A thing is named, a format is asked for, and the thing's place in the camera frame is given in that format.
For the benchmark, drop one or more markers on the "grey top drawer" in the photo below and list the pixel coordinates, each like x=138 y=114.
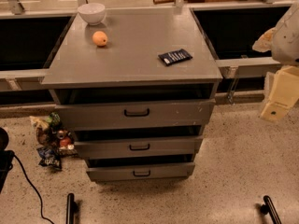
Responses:
x=135 y=115

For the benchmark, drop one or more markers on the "blue chip bag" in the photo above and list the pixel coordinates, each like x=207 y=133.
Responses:
x=49 y=157

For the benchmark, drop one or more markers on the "black right base leg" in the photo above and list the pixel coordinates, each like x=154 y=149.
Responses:
x=268 y=208

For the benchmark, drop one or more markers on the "grey drawer cabinet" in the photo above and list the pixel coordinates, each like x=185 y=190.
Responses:
x=127 y=69

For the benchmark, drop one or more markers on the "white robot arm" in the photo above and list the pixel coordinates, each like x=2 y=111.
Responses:
x=285 y=42

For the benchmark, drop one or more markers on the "black device at left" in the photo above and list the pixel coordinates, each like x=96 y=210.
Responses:
x=6 y=157

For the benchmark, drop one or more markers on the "black base leg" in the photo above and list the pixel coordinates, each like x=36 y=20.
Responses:
x=268 y=208
x=71 y=208

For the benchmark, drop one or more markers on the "grey drawer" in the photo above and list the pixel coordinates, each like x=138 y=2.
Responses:
x=182 y=169
x=139 y=147
x=135 y=115

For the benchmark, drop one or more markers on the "pile of snack bags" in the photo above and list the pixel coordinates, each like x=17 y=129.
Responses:
x=49 y=132

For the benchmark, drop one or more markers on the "grey middle drawer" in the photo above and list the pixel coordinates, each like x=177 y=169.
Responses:
x=139 y=147

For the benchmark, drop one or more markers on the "orange fruit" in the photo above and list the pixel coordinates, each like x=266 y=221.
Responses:
x=100 y=39

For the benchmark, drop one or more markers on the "grey bottom drawer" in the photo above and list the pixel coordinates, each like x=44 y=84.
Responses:
x=182 y=169

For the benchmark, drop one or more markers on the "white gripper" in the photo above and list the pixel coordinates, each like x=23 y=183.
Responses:
x=287 y=39

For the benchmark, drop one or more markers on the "white bowl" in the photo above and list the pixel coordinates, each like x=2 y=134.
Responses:
x=92 y=13

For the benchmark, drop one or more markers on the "black left base leg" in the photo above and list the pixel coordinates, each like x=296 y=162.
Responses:
x=71 y=208

